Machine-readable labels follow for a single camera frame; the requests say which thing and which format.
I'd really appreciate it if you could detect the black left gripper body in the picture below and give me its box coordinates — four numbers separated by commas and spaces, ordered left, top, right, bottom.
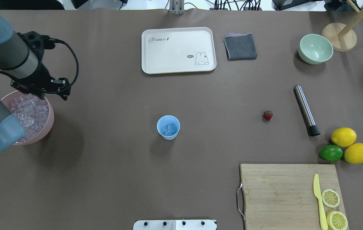
11, 31, 71, 101

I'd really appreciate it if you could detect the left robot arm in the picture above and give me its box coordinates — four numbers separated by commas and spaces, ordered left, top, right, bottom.
0, 13, 79, 153

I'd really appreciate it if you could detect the pink bowl of ice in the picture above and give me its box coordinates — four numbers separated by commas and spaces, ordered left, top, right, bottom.
1, 91, 54, 145

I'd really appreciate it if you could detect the light blue plastic cup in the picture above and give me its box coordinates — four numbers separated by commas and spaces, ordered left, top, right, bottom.
156, 115, 180, 140

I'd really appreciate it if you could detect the wooden cup tree stand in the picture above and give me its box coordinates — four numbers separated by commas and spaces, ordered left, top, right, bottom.
321, 0, 363, 52

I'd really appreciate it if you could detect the cream rabbit tray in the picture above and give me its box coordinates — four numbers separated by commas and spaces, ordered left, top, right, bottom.
141, 27, 217, 74

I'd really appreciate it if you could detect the grey folded cloth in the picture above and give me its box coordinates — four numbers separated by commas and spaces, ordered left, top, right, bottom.
223, 33, 258, 61

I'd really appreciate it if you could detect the red strawberry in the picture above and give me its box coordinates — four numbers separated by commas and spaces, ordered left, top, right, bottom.
262, 110, 273, 121

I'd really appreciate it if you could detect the wooden cutting board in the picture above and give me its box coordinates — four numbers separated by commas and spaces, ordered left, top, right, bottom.
237, 164, 342, 230

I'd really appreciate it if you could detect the mint green bowl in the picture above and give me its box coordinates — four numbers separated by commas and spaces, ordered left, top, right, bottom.
298, 34, 334, 65

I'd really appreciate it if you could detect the steel muddler black tip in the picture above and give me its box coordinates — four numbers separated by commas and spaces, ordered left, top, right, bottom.
293, 85, 321, 137

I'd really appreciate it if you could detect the yellow plastic knife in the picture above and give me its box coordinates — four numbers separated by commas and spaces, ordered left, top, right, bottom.
313, 174, 329, 230

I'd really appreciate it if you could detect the green lime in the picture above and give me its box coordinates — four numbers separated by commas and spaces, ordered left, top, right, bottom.
319, 145, 344, 162

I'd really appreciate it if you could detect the yellow lemon far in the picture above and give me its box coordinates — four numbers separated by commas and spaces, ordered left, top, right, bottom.
330, 127, 357, 148

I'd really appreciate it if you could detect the yellow lemon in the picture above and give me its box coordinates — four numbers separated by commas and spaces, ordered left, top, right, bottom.
330, 127, 357, 148
343, 143, 363, 164

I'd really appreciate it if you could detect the lemon slice upper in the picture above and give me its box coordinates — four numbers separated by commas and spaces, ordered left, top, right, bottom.
321, 189, 340, 208

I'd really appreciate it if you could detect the lemon slice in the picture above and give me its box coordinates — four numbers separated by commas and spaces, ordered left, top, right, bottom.
326, 211, 349, 230
321, 189, 340, 208

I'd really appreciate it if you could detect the yellow lemon near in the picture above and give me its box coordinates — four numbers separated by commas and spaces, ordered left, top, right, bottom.
343, 143, 363, 164

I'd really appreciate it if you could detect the lemon slice lower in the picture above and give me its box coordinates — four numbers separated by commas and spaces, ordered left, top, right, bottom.
326, 211, 349, 230

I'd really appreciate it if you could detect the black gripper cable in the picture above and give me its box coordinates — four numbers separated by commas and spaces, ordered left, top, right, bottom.
0, 38, 79, 95

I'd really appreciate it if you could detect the aluminium frame post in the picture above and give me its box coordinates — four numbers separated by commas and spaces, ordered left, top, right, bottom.
169, 0, 185, 15

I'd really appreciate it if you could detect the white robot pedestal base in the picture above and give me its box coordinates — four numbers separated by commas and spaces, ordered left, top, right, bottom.
133, 219, 217, 230

